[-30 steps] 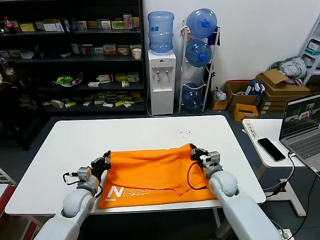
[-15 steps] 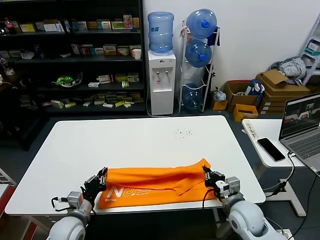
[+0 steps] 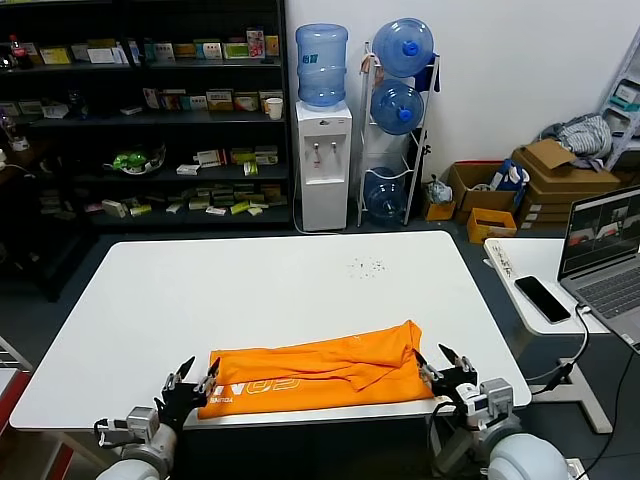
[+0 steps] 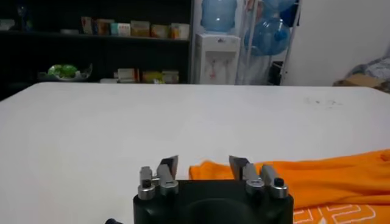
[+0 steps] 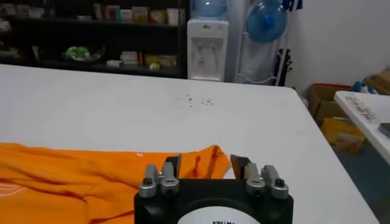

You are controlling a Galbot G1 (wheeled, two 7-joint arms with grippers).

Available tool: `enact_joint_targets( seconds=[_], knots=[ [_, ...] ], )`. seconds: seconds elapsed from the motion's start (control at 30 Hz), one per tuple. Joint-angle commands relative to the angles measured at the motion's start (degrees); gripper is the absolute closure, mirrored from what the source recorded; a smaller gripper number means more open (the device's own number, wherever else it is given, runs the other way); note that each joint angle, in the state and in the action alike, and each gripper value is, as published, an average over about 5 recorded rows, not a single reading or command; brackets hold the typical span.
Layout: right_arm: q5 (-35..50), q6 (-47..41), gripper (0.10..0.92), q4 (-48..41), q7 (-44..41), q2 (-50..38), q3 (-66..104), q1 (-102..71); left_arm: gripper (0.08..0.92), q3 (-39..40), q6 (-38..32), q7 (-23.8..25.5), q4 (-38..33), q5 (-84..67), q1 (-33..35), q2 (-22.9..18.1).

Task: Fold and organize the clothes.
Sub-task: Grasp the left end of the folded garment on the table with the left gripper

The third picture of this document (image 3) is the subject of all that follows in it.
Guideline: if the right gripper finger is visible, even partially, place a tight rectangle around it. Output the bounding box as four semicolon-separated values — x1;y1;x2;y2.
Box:
438;343;477;377
412;348;444;391

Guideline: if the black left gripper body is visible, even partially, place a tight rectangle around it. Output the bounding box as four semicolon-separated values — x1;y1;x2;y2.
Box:
152;382;209;434

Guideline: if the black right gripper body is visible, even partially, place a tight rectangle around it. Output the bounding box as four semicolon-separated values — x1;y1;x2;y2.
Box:
428;367;484;409

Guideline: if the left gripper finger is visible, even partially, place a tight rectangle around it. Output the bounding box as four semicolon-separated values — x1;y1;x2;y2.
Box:
161;355;197;397
194;355;224;399

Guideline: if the orange t-shirt with white print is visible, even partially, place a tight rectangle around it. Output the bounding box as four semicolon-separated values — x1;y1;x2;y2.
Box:
195;319;436;421

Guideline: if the grey striped clothes pile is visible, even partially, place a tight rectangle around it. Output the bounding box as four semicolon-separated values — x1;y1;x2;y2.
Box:
538;113;614;157

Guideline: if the black smartphone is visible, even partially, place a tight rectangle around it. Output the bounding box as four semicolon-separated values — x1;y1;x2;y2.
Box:
514;275;573;325

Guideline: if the white power strip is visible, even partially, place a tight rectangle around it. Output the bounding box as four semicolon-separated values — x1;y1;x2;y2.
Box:
487;239;517;280

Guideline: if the white side table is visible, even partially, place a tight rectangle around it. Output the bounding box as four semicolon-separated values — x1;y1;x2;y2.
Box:
482;237;615;435

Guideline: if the orange cardboard box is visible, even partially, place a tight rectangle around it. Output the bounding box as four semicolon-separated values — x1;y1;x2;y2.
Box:
466;207;519;245

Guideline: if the small orange box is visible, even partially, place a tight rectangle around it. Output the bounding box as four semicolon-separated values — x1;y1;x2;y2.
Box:
425;198;458;223

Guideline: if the white metal cart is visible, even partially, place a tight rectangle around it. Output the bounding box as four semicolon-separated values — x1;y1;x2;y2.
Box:
0;333;34;374

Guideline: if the open brown cardboard box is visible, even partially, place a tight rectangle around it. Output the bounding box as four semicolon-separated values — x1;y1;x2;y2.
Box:
446;160;521;225

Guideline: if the flat labelled cardboard box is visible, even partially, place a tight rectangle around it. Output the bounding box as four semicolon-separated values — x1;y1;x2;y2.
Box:
517;212;575;232
518;195;577;216

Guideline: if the white plastic bag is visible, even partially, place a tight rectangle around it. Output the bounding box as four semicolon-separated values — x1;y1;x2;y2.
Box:
423;177;454;205

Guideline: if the silver laptop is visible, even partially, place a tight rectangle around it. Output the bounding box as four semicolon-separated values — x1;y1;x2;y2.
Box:
558;185;640;355

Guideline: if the blue white package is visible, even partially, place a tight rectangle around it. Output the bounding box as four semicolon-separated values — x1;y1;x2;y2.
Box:
489;158;532;192

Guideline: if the white water dispenser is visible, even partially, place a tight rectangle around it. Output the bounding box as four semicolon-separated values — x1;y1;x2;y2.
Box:
294;101;354;232

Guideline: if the large brown cardboard box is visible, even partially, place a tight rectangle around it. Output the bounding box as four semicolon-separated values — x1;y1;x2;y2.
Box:
524;169;625;201

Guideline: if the bowl of green items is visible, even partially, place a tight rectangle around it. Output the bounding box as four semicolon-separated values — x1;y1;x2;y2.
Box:
102;143;167;177

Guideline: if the white box with red print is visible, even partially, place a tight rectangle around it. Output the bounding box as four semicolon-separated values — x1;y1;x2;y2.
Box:
195;148;228;168

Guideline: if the cardboard box with open flap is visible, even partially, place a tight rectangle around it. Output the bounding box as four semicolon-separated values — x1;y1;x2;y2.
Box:
511;138;623;187

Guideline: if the black shelving unit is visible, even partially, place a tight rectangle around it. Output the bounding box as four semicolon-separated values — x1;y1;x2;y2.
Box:
0;0;294;304

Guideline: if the white metal storage rack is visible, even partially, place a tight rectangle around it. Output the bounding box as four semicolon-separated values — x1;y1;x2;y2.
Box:
598;37;640;174

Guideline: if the red white medicine box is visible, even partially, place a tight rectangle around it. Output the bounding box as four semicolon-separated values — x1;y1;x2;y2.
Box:
158;89;188;111
233;91;261;113

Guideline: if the orange yellow medicine box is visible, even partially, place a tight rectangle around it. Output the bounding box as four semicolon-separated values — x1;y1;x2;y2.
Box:
205;88;235;112

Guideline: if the dark blue bottle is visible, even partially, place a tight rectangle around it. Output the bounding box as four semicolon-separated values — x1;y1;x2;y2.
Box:
68;88;90;120

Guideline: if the pink cloth strip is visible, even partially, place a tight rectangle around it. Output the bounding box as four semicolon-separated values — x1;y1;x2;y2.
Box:
359;52;385;87

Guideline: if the blue water jug with label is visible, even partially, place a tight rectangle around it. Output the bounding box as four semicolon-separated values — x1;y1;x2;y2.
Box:
294;22;350;112

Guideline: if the tall pink colourful box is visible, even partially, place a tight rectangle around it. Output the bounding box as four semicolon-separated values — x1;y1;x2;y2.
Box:
245;28;267;59

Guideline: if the cola bottle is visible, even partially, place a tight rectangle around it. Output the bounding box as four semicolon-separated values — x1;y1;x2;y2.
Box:
8;33;32;70

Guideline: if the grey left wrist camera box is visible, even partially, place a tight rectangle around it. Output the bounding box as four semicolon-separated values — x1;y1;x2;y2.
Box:
124;406;162;442

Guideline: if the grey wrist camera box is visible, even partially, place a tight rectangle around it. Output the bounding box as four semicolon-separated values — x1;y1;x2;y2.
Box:
124;406;162;442
457;378;515;429

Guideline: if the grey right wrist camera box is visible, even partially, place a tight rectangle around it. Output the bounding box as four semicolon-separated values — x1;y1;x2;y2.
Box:
457;378;515;429

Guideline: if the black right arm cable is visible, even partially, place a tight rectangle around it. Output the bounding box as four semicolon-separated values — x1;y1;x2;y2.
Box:
427;397;459;464

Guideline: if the left arm wrist cable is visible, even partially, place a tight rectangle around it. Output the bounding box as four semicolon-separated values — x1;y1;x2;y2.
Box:
93;418;132;449

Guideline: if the white wire jug rack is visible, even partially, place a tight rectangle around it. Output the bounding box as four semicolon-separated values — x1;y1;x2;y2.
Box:
356;42;442;227

